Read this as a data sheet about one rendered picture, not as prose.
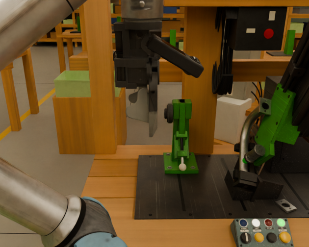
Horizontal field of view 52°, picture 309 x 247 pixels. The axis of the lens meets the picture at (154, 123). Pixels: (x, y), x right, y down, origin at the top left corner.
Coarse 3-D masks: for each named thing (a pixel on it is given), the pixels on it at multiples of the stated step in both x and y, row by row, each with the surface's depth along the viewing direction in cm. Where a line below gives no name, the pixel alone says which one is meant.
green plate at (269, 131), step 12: (276, 96) 101; (288, 96) 93; (276, 108) 99; (288, 108) 93; (264, 120) 105; (276, 120) 97; (288, 120) 96; (264, 132) 103; (276, 132) 96; (288, 132) 98; (264, 144) 101
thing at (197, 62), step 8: (152, 40) 56; (160, 40) 57; (152, 48) 57; (160, 48) 57; (168, 48) 57; (176, 48) 60; (168, 56) 58; (176, 56) 58; (184, 56) 58; (192, 56) 60; (176, 64) 58; (184, 64) 58; (192, 64) 58; (200, 64) 60; (184, 72) 60; (192, 72) 59; (200, 72) 59
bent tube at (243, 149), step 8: (264, 104) 104; (256, 112) 106; (264, 112) 102; (248, 120) 111; (248, 128) 112; (240, 136) 113; (248, 136) 112; (240, 144) 111; (248, 144) 112; (240, 152) 110; (240, 160) 108; (240, 168) 107
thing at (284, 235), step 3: (282, 234) 85; (285, 234) 85; (288, 234) 85; (279, 237) 85; (282, 237) 84; (285, 237) 84; (288, 237) 84; (282, 240) 84; (285, 240) 84; (288, 240) 84
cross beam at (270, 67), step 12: (240, 60) 136; (252, 60) 136; (264, 60) 136; (276, 60) 136; (288, 60) 136; (168, 72) 136; (180, 72) 136; (240, 72) 136; (252, 72) 136; (264, 72) 136; (276, 72) 136
